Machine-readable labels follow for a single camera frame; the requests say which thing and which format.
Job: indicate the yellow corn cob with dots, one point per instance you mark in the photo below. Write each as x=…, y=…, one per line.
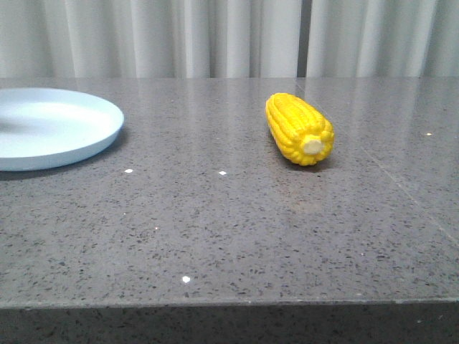
x=303, y=135

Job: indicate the light blue plate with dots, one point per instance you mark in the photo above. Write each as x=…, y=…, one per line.
x=45, y=128

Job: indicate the white curtain right panel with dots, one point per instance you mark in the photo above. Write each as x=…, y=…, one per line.
x=383, y=38

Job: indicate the white curtain panel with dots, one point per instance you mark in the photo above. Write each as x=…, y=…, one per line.
x=150, y=38
x=383, y=38

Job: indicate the white curtain left panel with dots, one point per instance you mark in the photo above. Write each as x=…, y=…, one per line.
x=150, y=38

